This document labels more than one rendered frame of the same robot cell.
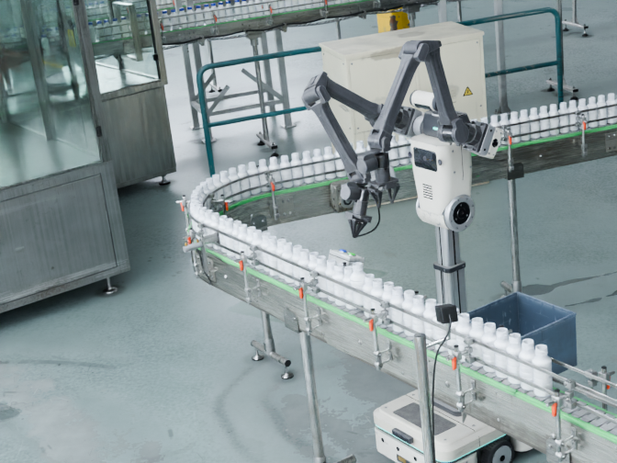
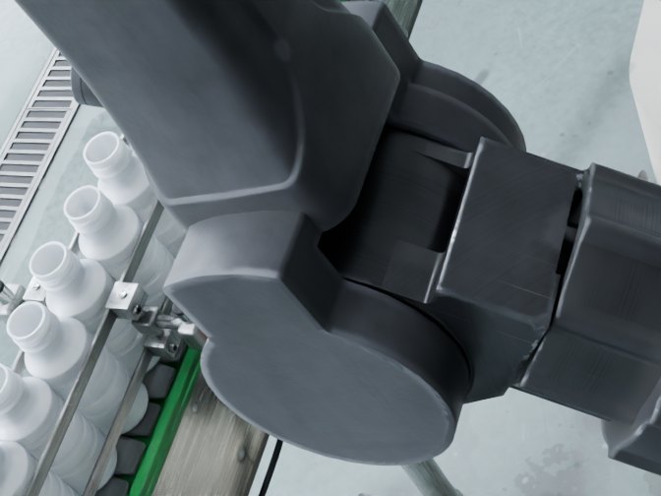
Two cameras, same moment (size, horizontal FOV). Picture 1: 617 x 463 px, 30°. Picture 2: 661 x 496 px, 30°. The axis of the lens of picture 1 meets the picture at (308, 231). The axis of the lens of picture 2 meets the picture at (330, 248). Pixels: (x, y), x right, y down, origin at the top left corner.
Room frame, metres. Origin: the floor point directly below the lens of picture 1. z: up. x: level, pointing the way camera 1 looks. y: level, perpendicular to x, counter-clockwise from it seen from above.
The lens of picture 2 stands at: (4.29, -0.84, 1.88)
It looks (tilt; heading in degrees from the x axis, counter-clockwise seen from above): 49 degrees down; 78
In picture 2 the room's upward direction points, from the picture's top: 33 degrees counter-clockwise
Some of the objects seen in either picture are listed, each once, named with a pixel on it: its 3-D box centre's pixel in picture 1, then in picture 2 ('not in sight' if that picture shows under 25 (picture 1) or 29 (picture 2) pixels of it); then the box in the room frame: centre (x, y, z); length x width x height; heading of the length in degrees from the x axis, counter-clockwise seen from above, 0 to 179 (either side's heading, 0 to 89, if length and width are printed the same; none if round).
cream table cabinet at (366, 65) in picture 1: (406, 113); not in sight; (8.63, -0.85, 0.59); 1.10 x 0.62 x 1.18; 105
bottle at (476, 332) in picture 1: (478, 342); not in sight; (3.51, -0.53, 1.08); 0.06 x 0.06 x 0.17
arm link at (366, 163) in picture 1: (372, 154); not in sight; (4.11, -0.27, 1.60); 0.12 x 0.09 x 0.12; 125
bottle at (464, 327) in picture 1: (465, 337); not in sight; (3.56, -0.49, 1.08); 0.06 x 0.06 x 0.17
